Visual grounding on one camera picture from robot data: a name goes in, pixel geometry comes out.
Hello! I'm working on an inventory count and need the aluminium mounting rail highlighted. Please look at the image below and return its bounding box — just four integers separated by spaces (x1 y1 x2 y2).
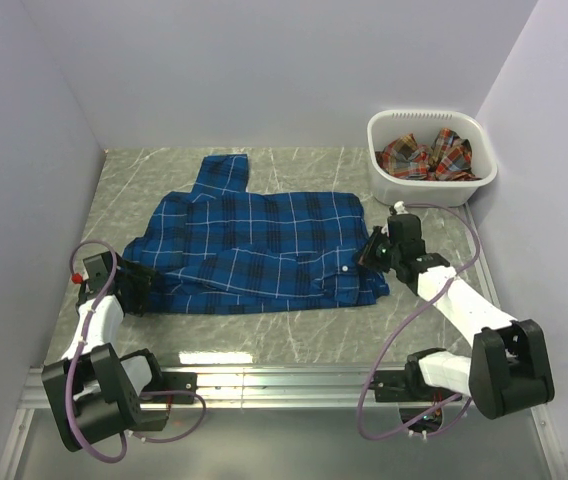
17 364 548 410

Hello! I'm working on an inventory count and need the red plaid shirt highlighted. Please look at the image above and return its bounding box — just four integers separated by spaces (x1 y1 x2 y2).
375 128 479 182

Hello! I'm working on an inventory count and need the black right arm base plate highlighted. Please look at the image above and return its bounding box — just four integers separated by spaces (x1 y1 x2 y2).
369 369 456 403

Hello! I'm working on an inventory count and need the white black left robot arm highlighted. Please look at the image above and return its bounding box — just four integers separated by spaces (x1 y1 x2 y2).
41 258 168 452

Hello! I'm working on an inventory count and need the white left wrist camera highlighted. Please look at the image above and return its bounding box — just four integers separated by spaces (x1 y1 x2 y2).
71 251 113 296

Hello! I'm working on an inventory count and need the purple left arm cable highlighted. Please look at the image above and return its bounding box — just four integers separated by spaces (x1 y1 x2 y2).
63 239 208 460

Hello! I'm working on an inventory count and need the white plastic laundry basket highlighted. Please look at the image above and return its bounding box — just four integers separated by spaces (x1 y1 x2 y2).
367 109 498 207

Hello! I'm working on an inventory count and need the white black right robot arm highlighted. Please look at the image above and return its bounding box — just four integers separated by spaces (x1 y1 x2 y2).
358 202 555 419

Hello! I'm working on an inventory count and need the blue plaid long sleeve shirt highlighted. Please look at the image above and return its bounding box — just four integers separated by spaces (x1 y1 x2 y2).
123 154 390 315

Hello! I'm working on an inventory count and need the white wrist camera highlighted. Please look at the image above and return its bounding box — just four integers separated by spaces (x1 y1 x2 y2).
71 251 113 296
389 201 408 216

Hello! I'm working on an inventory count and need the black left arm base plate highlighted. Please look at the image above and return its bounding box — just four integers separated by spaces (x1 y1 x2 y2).
160 371 198 405

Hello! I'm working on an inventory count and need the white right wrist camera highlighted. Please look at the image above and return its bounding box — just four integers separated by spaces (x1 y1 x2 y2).
389 201 408 216

